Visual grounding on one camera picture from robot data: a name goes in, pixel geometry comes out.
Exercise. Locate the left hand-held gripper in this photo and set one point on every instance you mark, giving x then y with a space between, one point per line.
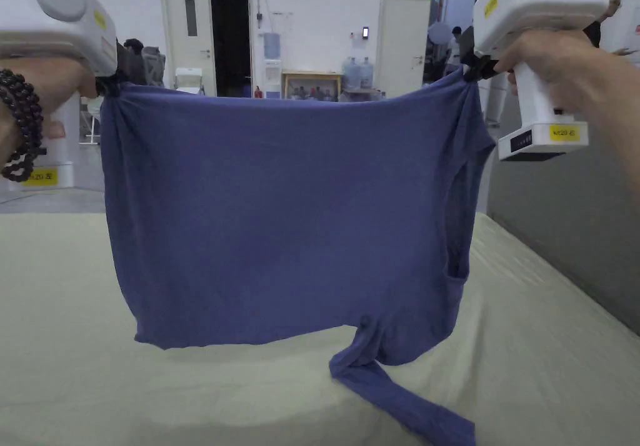
55 25

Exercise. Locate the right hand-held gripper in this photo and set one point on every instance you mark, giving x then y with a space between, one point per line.
540 0

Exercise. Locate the dark blue long-sleeved shirt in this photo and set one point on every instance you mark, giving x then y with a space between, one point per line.
280 216

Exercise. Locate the person's right forearm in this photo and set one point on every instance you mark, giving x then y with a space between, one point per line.
620 110

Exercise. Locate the person's left hand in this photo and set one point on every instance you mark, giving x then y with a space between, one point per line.
55 78

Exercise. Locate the person's right hand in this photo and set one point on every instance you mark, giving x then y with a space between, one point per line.
565 65

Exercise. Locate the plain white door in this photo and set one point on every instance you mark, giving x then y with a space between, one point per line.
402 40

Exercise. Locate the white door with narrow window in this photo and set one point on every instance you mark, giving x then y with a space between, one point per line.
190 40

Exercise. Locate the blue water bottle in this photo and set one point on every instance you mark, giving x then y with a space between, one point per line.
367 73
351 73

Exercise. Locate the red fire extinguisher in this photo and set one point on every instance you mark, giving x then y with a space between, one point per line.
258 92

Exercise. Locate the white water dispenser with bottle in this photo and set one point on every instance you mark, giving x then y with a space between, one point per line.
271 65

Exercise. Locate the bed with beige sheet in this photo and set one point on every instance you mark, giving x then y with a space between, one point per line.
75 366

